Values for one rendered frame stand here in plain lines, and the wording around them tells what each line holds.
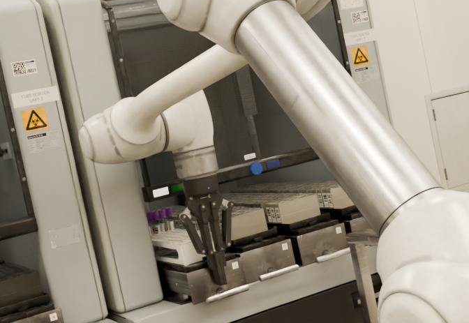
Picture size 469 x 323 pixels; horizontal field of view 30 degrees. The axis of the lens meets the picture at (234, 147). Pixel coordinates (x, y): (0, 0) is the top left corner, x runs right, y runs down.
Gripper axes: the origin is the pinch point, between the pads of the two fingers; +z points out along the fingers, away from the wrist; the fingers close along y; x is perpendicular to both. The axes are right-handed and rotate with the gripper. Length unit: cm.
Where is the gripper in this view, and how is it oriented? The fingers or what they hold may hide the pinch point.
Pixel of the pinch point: (218, 268)
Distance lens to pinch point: 189.8
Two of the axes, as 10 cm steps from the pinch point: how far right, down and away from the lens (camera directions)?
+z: 2.0, 9.8, 0.5
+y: -8.7, 2.0, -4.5
